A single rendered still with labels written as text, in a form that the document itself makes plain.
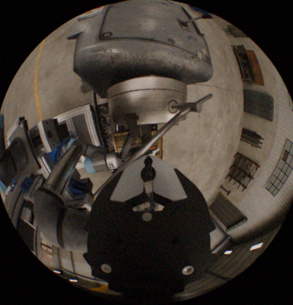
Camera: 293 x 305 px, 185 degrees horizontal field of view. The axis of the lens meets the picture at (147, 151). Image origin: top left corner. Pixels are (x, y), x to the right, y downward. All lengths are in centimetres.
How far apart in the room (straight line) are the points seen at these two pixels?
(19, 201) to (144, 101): 74
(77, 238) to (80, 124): 125
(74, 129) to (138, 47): 124
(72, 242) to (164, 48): 47
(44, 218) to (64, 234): 5
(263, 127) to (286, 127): 183
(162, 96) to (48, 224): 39
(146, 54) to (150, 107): 14
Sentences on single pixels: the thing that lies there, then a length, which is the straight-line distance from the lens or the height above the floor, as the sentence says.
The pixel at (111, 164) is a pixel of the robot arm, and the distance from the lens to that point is 39.
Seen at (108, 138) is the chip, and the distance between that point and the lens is 90.
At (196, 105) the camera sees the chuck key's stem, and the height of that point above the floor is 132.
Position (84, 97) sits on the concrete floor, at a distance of 155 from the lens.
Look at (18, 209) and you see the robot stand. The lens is 67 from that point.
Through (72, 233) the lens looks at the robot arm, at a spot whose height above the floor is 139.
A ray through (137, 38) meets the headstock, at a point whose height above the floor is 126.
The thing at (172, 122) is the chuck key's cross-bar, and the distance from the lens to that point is 16.
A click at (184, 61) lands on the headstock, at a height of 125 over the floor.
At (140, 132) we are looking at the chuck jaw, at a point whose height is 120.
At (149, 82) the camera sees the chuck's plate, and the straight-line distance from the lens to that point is 24.
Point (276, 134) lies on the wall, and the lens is 685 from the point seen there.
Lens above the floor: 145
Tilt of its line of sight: 57 degrees down
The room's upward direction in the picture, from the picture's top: 141 degrees clockwise
